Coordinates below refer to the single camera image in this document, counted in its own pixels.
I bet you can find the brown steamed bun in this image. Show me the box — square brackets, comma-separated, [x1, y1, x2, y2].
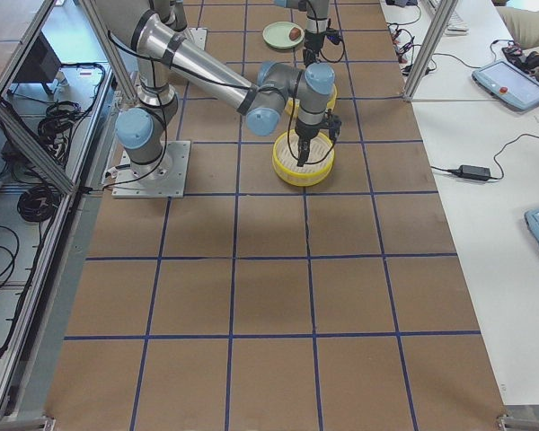
[288, 28, 301, 40]

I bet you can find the yellow steamer basket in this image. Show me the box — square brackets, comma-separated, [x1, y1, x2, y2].
[284, 84, 338, 118]
[271, 129, 337, 188]

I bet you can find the light green plate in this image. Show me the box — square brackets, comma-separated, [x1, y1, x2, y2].
[262, 22, 305, 49]

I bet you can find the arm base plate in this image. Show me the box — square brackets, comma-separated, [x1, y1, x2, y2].
[185, 27, 208, 50]
[111, 140, 191, 198]

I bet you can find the black power adapter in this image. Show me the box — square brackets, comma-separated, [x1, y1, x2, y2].
[446, 164, 492, 181]

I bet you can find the aluminium frame post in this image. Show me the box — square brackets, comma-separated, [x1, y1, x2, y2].
[403, 0, 458, 101]

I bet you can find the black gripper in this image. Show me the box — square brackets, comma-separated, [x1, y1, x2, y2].
[303, 27, 341, 66]
[295, 111, 342, 167]

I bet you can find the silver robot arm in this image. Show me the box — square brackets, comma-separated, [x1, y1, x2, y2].
[273, 0, 346, 66]
[98, 0, 340, 175]

